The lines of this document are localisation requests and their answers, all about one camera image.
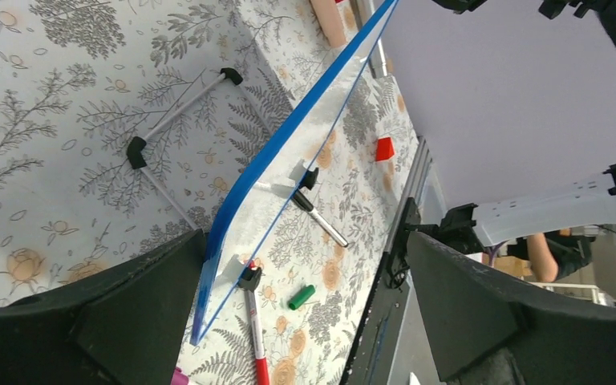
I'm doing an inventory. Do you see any blue framed whiteboard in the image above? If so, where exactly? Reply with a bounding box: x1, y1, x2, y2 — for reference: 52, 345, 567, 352
126, 0, 616, 347

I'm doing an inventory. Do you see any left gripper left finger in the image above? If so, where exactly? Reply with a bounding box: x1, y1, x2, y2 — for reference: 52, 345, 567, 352
0, 230, 206, 384

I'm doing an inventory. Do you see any floral table mat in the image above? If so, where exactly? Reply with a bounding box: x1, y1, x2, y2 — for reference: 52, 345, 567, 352
0, 1, 418, 384

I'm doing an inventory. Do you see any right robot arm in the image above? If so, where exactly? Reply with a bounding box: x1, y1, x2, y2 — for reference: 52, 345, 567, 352
419, 1, 616, 253

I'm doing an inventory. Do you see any green marker cap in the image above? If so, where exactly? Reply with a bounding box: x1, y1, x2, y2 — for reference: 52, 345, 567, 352
287, 285, 315, 310

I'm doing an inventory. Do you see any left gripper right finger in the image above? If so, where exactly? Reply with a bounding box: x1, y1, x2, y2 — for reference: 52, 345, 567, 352
407, 233, 616, 384

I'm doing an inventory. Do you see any black whiteboard marker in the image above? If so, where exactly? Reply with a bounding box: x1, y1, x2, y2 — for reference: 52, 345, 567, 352
292, 190, 349, 248

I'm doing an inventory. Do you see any person forearm background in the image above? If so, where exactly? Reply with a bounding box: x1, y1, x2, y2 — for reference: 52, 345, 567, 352
525, 233, 559, 283

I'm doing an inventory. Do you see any pink toy microphone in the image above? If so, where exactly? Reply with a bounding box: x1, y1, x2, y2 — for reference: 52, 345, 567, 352
310, 0, 347, 48

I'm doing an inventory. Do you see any red triangular block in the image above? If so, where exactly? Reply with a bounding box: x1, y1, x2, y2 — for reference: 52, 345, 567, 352
375, 136, 395, 162

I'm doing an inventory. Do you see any red whiteboard marker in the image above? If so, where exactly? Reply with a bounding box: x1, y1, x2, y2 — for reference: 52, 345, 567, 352
240, 262, 270, 385

